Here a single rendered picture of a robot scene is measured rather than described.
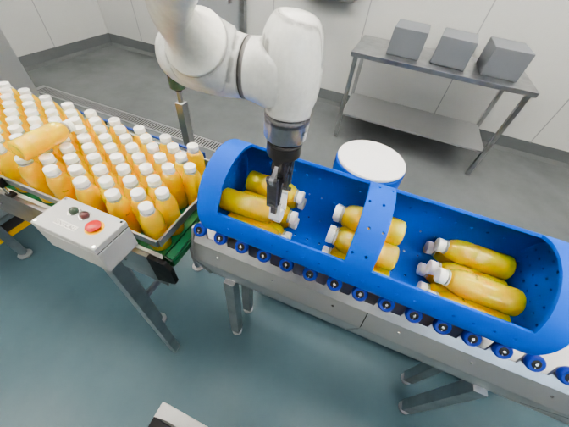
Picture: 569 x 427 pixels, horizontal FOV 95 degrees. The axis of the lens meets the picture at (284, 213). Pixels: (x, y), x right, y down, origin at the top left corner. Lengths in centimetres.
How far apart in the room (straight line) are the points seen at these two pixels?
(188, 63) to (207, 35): 5
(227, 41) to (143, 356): 161
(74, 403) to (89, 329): 35
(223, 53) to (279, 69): 9
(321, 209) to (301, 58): 54
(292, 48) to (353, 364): 161
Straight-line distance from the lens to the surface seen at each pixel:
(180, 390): 170
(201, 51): 47
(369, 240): 62
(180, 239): 95
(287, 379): 167
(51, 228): 85
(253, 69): 47
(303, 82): 46
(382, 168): 111
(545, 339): 80
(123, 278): 102
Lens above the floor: 164
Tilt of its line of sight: 48 degrees down
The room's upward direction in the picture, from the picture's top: 8 degrees clockwise
